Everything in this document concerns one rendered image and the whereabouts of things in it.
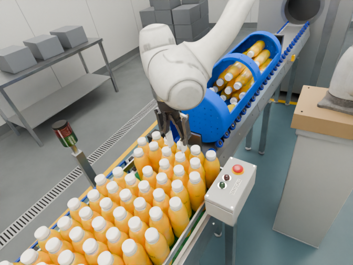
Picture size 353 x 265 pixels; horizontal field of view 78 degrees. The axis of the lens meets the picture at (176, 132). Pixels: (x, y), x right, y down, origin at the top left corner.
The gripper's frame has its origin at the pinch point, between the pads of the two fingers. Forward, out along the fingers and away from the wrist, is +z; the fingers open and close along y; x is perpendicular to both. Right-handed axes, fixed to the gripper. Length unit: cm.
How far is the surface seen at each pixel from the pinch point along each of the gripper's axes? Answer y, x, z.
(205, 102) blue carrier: 0.4, -23.1, -4.2
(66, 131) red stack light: 38.5, 20.0, -7.4
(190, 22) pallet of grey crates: 201, -321, 47
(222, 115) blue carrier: -7.4, -24.1, 1.2
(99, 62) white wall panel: 352, -203, 89
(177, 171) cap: -4.5, 7.4, 6.6
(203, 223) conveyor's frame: -15.9, 11.7, 26.2
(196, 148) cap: -4.0, -6.4, 6.7
